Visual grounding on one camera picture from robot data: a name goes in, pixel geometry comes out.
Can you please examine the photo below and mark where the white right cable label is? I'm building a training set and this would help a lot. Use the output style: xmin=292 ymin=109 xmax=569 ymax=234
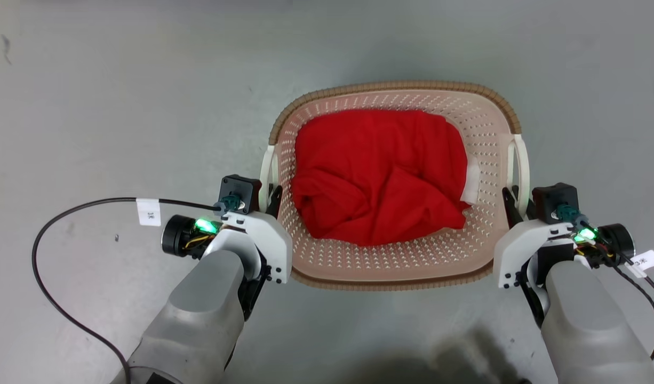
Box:
xmin=625 ymin=249 xmax=654 ymax=278

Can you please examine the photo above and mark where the beige plastic laundry basket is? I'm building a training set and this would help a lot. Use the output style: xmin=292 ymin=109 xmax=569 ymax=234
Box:
xmin=259 ymin=81 xmax=531 ymax=292

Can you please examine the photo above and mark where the red cloth garment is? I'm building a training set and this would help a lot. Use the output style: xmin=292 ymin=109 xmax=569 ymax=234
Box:
xmin=290 ymin=108 xmax=470 ymax=247

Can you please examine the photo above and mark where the white left cable label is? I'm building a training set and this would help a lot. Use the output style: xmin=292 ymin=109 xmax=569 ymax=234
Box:
xmin=136 ymin=198 xmax=162 ymax=227

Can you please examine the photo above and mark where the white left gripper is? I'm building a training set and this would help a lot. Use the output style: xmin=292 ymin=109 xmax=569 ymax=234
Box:
xmin=219 ymin=185 xmax=293 ymax=285

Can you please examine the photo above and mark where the white cable label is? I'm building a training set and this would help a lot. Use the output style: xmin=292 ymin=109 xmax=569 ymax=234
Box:
xmin=625 ymin=249 xmax=654 ymax=278
xmin=136 ymin=198 xmax=162 ymax=227

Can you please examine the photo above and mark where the white fabric tag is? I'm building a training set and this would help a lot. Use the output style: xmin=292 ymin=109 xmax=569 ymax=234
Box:
xmin=460 ymin=157 xmax=482 ymax=205

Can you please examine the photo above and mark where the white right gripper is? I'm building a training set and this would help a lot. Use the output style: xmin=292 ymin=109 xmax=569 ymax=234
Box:
xmin=493 ymin=186 xmax=574 ymax=290

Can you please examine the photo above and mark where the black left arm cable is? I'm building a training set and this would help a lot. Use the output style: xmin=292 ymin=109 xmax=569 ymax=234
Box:
xmin=31 ymin=197 xmax=224 ymax=384

